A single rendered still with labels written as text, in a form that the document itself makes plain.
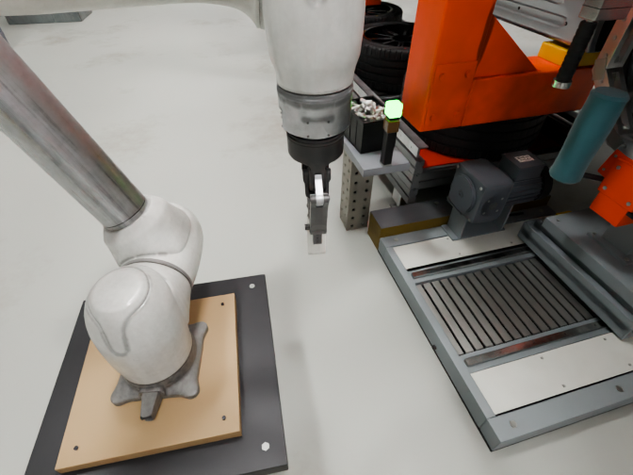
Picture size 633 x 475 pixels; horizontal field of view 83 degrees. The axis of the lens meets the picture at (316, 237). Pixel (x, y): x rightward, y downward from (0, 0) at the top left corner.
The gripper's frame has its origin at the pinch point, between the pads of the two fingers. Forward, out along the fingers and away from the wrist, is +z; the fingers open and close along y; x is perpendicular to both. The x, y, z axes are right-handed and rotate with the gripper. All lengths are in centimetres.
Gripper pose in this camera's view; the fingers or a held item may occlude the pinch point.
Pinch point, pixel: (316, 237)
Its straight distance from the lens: 60.4
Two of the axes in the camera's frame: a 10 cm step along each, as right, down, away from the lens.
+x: 10.0, -0.7, 0.6
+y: 0.9, 7.0, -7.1
